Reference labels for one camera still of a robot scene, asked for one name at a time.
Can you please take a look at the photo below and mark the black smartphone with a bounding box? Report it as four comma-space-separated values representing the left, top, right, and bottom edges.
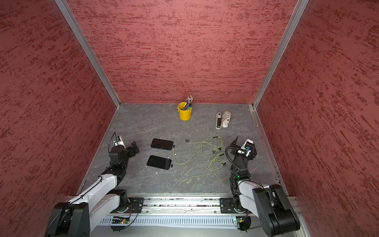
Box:
147, 155, 172, 170
151, 138, 174, 150

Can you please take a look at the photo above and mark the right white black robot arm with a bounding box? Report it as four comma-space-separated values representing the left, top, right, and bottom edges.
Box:
225, 138, 301, 237

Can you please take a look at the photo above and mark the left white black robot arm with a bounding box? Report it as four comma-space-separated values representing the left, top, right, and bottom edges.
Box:
45, 141, 139, 237

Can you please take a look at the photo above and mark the beige black stapler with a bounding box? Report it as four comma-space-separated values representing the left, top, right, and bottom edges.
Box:
216, 112, 222, 130

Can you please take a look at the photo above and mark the right electronics board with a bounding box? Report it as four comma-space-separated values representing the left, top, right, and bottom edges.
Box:
235, 216, 251, 231

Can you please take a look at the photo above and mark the electronics board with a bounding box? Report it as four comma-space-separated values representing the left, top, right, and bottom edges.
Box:
111, 216, 130, 225
235, 216, 251, 231

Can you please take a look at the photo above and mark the yellow bucket pen holder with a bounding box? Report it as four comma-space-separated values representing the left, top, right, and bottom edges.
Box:
177, 102, 192, 121

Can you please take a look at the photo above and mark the pens and pencils bunch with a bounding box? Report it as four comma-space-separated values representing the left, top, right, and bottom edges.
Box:
182, 95, 193, 111

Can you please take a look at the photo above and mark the left electronics board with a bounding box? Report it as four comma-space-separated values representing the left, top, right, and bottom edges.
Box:
111, 216, 130, 225

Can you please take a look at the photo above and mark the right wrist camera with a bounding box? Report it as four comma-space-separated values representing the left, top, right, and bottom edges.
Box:
241, 139, 255, 157

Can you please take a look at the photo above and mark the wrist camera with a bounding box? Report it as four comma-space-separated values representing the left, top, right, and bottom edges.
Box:
241, 139, 255, 157
112, 135, 125, 148

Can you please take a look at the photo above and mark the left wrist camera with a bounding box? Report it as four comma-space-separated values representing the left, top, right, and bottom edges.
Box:
112, 135, 125, 148

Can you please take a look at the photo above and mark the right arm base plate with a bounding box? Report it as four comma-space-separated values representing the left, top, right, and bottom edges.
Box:
220, 197, 249, 214

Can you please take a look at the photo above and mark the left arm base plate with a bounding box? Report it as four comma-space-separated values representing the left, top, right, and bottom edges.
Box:
115, 197, 144, 214

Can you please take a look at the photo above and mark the aluminium mounting rail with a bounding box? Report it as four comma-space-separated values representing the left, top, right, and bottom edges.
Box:
60, 194, 301, 215

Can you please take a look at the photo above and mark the right corner aluminium post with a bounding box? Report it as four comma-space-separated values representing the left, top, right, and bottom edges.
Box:
252, 0, 309, 110

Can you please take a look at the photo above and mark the corner aluminium post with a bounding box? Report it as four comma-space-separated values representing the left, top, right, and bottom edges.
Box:
252, 0, 309, 110
55, 0, 121, 109

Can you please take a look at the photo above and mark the left corner aluminium post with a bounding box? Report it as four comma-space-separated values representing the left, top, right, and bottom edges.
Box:
55, 0, 121, 109

